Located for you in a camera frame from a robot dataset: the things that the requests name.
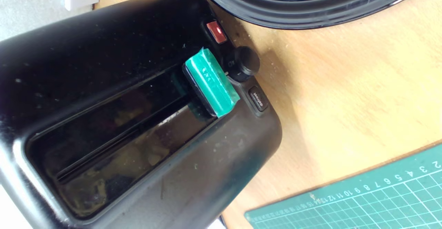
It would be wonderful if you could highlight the green toaster lever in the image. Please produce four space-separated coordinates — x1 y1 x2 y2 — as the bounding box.
182 48 241 118

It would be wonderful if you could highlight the black toaster defrost button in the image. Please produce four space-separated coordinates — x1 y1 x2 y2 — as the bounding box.
248 86 268 112

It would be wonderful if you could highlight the black toaster dial knob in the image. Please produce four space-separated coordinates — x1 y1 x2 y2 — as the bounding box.
226 46 260 82

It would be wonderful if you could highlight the red toaster button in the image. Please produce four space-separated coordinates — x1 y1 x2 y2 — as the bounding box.
206 20 228 44

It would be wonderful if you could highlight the black two-slot toaster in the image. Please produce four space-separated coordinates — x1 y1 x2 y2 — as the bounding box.
0 0 282 229

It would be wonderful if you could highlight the black ridged plate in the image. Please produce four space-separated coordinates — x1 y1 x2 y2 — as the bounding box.
192 0 437 30

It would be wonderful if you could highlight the green cutting mat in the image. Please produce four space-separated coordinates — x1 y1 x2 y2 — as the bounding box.
244 143 442 229

